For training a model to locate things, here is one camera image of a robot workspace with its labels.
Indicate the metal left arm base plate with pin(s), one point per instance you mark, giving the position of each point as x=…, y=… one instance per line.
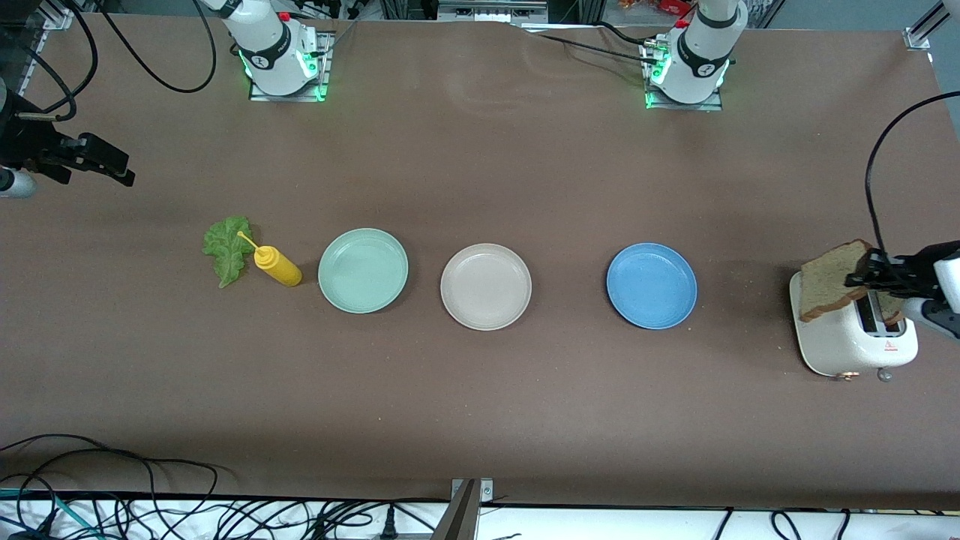
x=682, y=106

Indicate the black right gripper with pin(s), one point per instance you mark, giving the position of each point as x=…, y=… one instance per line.
x=24, y=141

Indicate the blue plate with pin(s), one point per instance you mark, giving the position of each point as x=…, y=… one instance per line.
x=652, y=286

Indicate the beige plate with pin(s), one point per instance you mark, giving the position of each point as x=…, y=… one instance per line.
x=486, y=287

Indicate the black power plug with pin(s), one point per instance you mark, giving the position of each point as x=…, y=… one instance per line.
x=389, y=525

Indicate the yellow mustard squeeze bottle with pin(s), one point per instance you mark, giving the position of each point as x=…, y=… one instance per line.
x=279, y=268

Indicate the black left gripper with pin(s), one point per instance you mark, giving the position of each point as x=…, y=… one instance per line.
x=918, y=271

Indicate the white toaster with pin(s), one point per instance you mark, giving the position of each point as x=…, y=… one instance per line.
x=832, y=341

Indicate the grey metal device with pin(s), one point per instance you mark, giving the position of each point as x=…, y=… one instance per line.
x=491, y=11

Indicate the red packet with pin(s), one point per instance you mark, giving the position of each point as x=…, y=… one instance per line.
x=671, y=6

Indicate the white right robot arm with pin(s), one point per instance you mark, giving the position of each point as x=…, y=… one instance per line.
x=270, y=52

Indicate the brown bread slice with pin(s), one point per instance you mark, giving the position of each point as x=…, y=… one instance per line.
x=891, y=309
x=829, y=285

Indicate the metal table bracket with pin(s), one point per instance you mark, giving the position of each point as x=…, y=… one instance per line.
x=461, y=517

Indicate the aluminium frame profile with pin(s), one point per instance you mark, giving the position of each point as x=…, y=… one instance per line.
x=56, y=16
x=919, y=36

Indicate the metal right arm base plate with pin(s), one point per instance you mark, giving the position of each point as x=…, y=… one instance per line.
x=327, y=67

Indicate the mint green plate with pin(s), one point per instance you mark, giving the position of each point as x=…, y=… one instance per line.
x=363, y=271

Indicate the green lettuce leaf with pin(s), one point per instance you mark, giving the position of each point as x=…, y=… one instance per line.
x=225, y=251

